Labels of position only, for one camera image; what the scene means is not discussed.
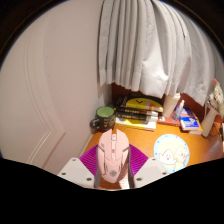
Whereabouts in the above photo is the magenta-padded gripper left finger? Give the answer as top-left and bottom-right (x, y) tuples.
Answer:
(57, 143), (101, 189)

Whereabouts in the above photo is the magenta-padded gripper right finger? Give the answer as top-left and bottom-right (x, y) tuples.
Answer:
(127, 143), (171, 189)

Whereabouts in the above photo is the pink computer mouse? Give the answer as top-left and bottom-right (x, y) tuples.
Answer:
(95, 128), (131, 185)

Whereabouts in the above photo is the round cartoon print mouse pad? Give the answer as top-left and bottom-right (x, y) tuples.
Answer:
(153, 133), (191, 174)

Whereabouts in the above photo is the red-brown book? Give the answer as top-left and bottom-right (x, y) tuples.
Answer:
(156, 114), (183, 128)

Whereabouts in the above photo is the dark mug with green inside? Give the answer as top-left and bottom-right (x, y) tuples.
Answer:
(89, 105), (117, 132)

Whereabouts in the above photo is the orange book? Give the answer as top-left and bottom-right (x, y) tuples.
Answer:
(188, 128), (204, 136)

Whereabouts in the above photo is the blue book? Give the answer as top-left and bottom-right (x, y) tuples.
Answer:
(178, 106), (201, 132)

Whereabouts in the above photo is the clear spray bottle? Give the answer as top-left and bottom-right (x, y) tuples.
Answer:
(171, 99), (186, 122)

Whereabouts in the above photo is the yellow and black cover book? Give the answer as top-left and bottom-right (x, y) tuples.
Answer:
(114, 93), (165, 114)

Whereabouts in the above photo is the cream travel cup with lid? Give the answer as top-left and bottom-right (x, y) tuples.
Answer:
(162, 92), (182, 119)

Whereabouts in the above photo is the white pitcher vase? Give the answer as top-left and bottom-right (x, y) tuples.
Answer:
(200, 99), (221, 138)

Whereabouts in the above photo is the white curtain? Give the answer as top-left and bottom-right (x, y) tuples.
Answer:
(97, 0), (221, 107)

